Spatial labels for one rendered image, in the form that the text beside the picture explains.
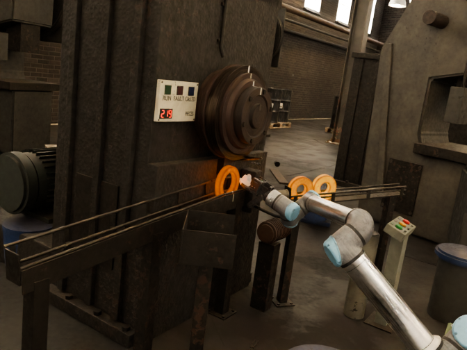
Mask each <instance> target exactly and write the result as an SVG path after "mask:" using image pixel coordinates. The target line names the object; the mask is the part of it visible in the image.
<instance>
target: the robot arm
mask: <svg viewBox="0 0 467 350"><path fill-rule="evenodd" d="M261 179H263V180H265V179H264V178H262V177H259V178H256V177H255V178H253V179H252V180H251V175H250V174H248V175H244V176H243V177H242V178H240V180H239V183H240V184H241V186H242V187H243V188H244V189H245V190H247V191H248V192H250V193H251V194H253V195H256V196H258V197H257V198H255V199H254V200H252V201H250V202H248V203H247V206H248V208H253V207H254V206H255V205H256V204H258V203H260V202H262V201H265V204H266V205H268V206H269V207H271V208H272V209H273V210H275V211H276V212H278V213H279V214H280V217H281V223H282V224H283V225H284V226H285V227H287V228H294V227H296V226H297V224H298V222H299V220H301V218H303V217H304V216H305V215H307V214H308V213H309V212H312V213H315V214H317V215H320V216H322V217H324V218H326V219H329V220H331V221H333V222H336V223H337V224H340V225H342V227H341V228H340V229H338V230H337V231H336V232H335V233H334V234H333V235H330V236H329V238H328V239H327V240H326V241H325V242H324V244H323V247H324V250H325V253H326V254H327V256H328V258H329V259H330V260H331V262H332V263H333V264H334V265H335V266H336V267H342V268H343V269H344V270H345V271H346V272H347V274H348V275H349V276H350V278H351V279H352V280H353V281H354V282H355V284H356V285H357V286H358V287H359V289H360V290H361V291H362V292H363V293H364V295H365V296H366V297H367V299H368V300H369V301H370V302H371V304H372V305H373V306H374V307H375V308H376V310H377V311H378V312H379V314H380V315H381V316H382V317H383V318H384V320H385V321H386V322H387V324H388V325H389V326H390V327H391V328H392V329H393V331H394V332H395V333H396V335H397V336H398V337H399V338H400V339H401V341H402V342H403V343H404V345H405V346H406V347H407V348H408V350H467V315H462V316H460V317H459V318H457V319H456V320H455V322H454V323H453V325H452V329H451V330H450V331H448V332H447V333H446V334H445V335H444V336H443V337H442V338H441V337H440V336H438V335H432V334H431V333H430V332H429V330H428V329H427V328H426V327H425V325H424V324H423V323H422V322H421V321H420V320H419V318H418V317H417V316H416V314H415V313H414V312H413V310H412V309H410V307H409V306H408V305H407V303H406V302H405V301H404V300H403V298H402V297H401V296H400V295H399V294H398V293H397V291H396V290H395V289H394V288H393V286H392V285H391V284H390V283H389V282H388V281H387V279H386V278H385V277H384V275H383V274H382V273H381V272H380V271H379V270H378V268H377V267H376V266H375V264H374V263H373V262H372V260H371V259H369V257H368V256H367V255H366V254H365V251H364V250H363V249H362V247H363V246H365V245H366V244H367V243H368V241H369V240H370V239H371V237H372V235H373V232H374V221H373V218H372V216H371V215H370V213H369V212H367V211H366V210H363V209H361V208H355V209H351V208H347V207H345V206H342V205H339V204H337V203H334V202H331V201H328V200H326V199H323V198H321V197H320V195H319V194H318V193H317V192H315V191H314V190H309V191H308V192H306V194H305V195H303V196H302V197H301V198H299V199H298V200H297V201H296V202H293V201H291V200H290V199H289V198H287V197H285V196H284V195H283V194H281V193H280V192H278V191H276V190H274V188H275V187H273V186H272V185H271V184H269V183H267V182H268V181H267V180H265V181H262V180H261Z"/></svg>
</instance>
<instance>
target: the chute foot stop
mask: <svg viewBox="0 0 467 350"><path fill-rule="evenodd" d="M5 258H6V279H8V280H9V281H11V282H13V283H14V284H16V285H18V286H21V272H20V256H19V254H17V253H15V252H13V251H11V250H9V249H7V248H5Z"/></svg>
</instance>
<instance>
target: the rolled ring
mask: <svg viewBox="0 0 467 350"><path fill-rule="evenodd" d="M229 173H230V174H231V185H230V187H229V189H228V191H227V192H231V191H234V190H237V189H238V185H239V180H240V175H239V172H238V169H237V168H236V167H234V166H231V165H227V166H224V167H223V168H222V169H221V170H220V172H219V173H218V176H217V178H216V181H215V194H216V196H217V195H219V194H223V193H224V190H223V185H224V180H225V178H226V177H227V175H228V174H229Z"/></svg>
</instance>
